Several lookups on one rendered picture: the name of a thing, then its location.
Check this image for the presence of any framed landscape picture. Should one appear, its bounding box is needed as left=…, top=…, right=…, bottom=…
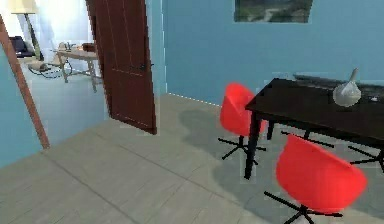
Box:
left=233, top=0, right=314, bottom=24

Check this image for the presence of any floor lamp with pale shade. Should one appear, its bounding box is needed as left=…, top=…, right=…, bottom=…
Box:
left=9, top=0, right=45, bottom=62

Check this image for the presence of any pale wooden table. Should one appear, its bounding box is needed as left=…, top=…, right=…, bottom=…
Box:
left=54, top=48, right=101, bottom=94

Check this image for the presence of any dark red room door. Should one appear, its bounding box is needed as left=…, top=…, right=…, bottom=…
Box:
left=85, top=0, right=158, bottom=136

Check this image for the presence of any black dining table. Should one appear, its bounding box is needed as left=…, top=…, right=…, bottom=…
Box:
left=243, top=77, right=384, bottom=180

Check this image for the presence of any dark blue armchair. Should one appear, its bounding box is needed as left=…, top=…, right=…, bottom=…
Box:
left=9, top=35, right=34, bottom=58

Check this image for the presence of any black door handle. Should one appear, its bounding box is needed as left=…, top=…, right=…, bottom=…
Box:
left=138, top=62, right=155, bottom=73

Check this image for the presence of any grey glass vase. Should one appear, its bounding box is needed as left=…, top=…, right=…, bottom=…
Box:
left=332, top=67, right=362, bottom=108

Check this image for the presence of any red shell chair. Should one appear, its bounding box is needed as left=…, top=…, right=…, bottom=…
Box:
left=217, top=82, right=268, bottom=166
left=263, top=133, right=368, bottom=224

